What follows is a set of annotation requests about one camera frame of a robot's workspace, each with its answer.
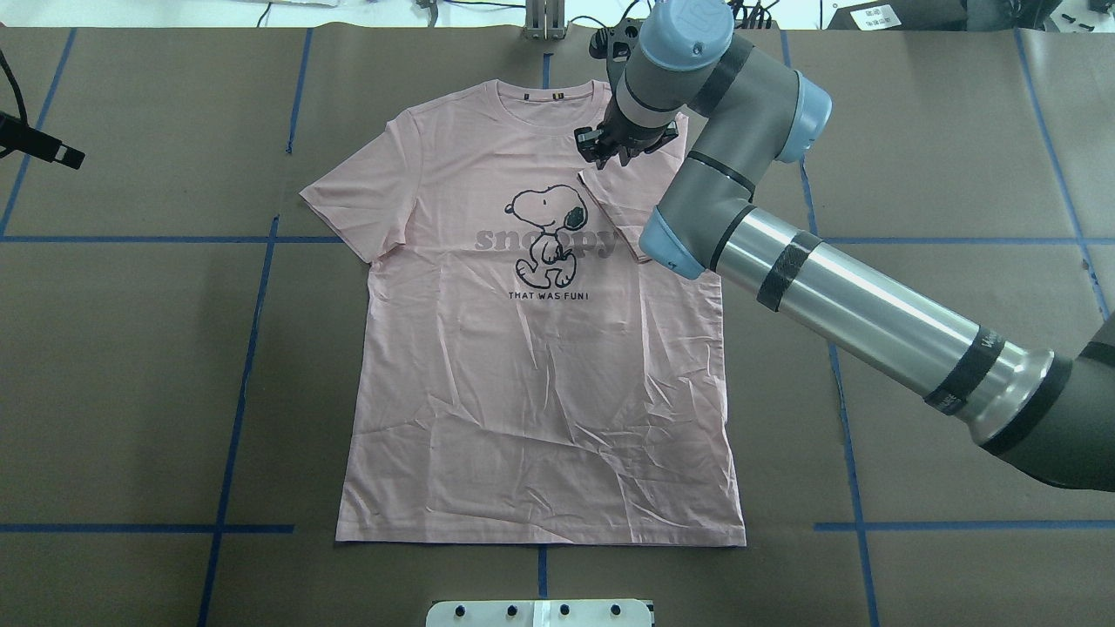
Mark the aluminium frame post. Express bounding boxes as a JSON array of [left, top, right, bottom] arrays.
[[523, 0, 568, 41]]

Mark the black box with label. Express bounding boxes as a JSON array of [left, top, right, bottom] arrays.
[[823, 1, 968, 32]]

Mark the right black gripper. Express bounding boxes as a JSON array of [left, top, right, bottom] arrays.
[[573, 118, 679, 168]]

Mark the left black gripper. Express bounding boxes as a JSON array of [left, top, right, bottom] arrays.
[[1, 110, 86, 170]]

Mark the pink Snoopy t-shirt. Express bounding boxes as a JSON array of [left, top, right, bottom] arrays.
[[300, 80, 747, 547]]

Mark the blue tape strip left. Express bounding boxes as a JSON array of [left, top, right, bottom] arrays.
[[197, 28, 314, 627]]

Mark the white mounting plate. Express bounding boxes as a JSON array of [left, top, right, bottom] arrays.
[[425, 598, 656, 626]]

